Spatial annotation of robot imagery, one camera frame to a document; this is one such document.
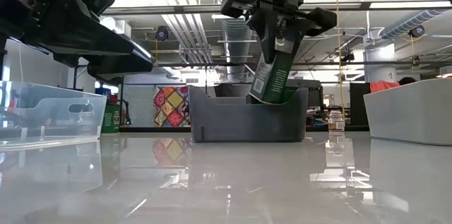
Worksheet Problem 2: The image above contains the grey office machine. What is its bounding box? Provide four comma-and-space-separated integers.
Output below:
287, 78, 323, 108

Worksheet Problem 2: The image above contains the glass spice jar cork lid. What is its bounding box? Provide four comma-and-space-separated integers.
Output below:
327, 110, 345, 134

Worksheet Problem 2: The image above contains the silver slanted air duct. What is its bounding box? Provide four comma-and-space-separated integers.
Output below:
379, 8, 452, 40

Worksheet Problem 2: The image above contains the yellow hanging cord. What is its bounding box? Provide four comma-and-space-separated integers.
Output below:
333, 0, 347, 128

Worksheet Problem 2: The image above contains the white translucent plastic bin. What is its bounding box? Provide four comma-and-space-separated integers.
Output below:
363, 78, 452, 146

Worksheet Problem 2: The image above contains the orange cloth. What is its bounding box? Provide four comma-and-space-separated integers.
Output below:
369, 81, 402, 93

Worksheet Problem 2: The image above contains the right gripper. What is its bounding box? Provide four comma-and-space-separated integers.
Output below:
220, 0, 337, 64

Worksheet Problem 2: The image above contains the dark grey plastic bin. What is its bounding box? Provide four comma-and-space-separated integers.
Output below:
188, 86, 310, 143

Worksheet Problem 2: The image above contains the grey overhead crossbeam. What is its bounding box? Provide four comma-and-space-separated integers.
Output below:
102, 1, 452, 16

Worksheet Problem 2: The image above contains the black background rail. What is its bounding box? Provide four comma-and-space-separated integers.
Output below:
155, 61, 452, 68

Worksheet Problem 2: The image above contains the clear plastic bin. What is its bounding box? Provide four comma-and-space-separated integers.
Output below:
0, 81, 108, 151

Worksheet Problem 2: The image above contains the white column with numeral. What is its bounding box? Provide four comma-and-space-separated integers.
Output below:
363, 43, 396, 83

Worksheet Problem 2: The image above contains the black aluminium table frame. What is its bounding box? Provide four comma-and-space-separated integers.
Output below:
95, 126, 371, 134

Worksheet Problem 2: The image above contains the black office partition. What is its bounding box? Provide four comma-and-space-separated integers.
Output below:
349, 82, 371, 126

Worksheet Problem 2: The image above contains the colourful patchwork quilt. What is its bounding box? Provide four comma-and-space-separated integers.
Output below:
153, 86, 191, 128

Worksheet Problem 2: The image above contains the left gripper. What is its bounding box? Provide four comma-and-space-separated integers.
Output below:
0, 0, 136, 68

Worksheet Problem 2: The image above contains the silver ribbed air duct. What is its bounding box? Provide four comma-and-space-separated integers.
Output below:
220, 18, 254, 80

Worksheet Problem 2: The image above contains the white ceiling box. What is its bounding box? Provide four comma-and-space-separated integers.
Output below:
100, 17, 132, 37

